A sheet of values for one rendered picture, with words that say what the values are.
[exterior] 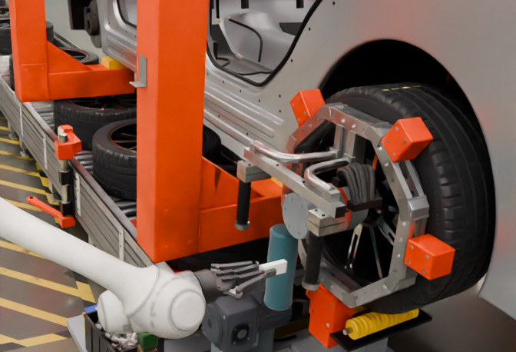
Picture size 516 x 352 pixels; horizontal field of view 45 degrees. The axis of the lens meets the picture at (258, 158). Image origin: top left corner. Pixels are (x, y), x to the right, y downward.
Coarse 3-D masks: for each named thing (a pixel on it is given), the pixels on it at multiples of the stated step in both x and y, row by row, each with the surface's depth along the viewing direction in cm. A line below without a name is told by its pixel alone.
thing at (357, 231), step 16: (320, 144) 191; (368, 144) 204; (320, 176) 199; (384, 176) 177; (416, 176) 158; (384, 192) 172; (384, 208) 173; (368, 224) 180; (384, 224) 174; (336, 240) 197; (352, 240) 186; (368, 240) 202; (384, 240) 204; (336, 256) 193; (352, 256) 188; (368, 256) 196; (384, 256) 197; (352, 272) 187; (368, 272) 187; (384, 272) 178
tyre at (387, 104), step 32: (352, 96) 174; (384, 96) 164; (416, 96) 167; (448, 96) 171; (448, 128) 159; (480, 128) 164; (416, 160) 157; (448, 160) 153; (480, 160) 158; (448, 192) 151; (480, 192) 156; (448, 224) 151; (480, 224) 156; (480, 256) 162; (416, 288) 163; (448, 288) 163
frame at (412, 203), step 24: (312, 120) 178; (336, 120) 169; (360, 120) 161; (288, 144) 190; (288, 168) 193; (384, 168) 155; (408, 168) 154; (288, 192) 194; (408, 192) 151; (408, 216) 150; (336, 288) 179; (360, 288) 170; (384, 288) 161
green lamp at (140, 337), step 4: (144, 332) 146; (148, 332) 146; (140, 336) 146; (144, 336) 145; (148, 336) 145; (152, 336) 146; (156, 336) 146; (140, 340) 146; (144, 340) 145; (148, 340) 146; (152, 340) 146; (156, 340) 147; (140, 344) 147; (144, 344) 145; (148, 344) 146; (152, 344) 147; (156, 344) 147; (144, 348) 146
